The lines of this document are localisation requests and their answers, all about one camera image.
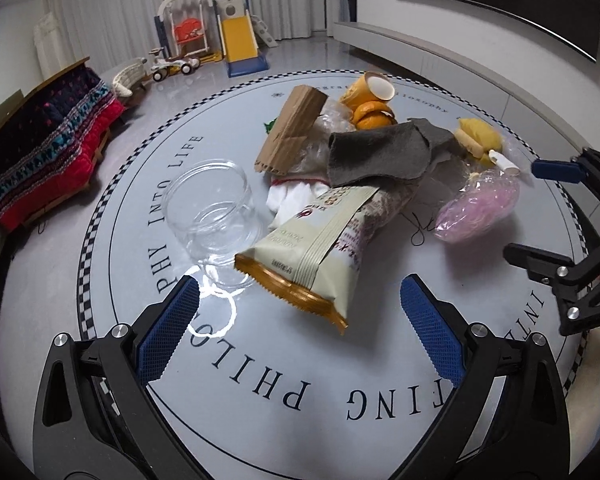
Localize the green milk carton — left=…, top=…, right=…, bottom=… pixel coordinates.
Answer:
left=264, top=119, right=276, bottom=134

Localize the brown corrugated cardboard piece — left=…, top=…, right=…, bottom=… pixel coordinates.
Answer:
left=253, top=84, right=327, bottom=176

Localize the pink item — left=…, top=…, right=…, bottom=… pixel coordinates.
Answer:
left=434, top=169, right=520, bottom=244

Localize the long white tv cabinet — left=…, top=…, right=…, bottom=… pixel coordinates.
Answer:
left=332, top=22, right=600, bottom=156

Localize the yellow sponge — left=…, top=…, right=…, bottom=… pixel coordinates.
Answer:
left=453, top=118, right=503, bottom=167

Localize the grey cloth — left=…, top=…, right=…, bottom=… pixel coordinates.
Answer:
left=327, top=118, right=465, bottom=186

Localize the white toy ride-on car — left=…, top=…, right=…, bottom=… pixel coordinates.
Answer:
left=149, top=47, right=200, bottom=82

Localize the clear plastic bag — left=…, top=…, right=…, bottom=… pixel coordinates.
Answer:
left=288, top=99, right=355, bottom=178

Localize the red patterned blanket table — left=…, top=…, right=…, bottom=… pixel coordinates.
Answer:
left=0, top=60, right=124, bottom=232

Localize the cream snack bag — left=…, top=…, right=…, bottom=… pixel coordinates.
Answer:
left=234, top=185, right=378, bottom=332

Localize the yellow paper cup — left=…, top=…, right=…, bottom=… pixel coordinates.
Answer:
left=339, top=72, right=396, bottom=110

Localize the yellow toy slide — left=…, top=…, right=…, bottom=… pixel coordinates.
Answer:
left=215, top=0, right=270, bottom=78

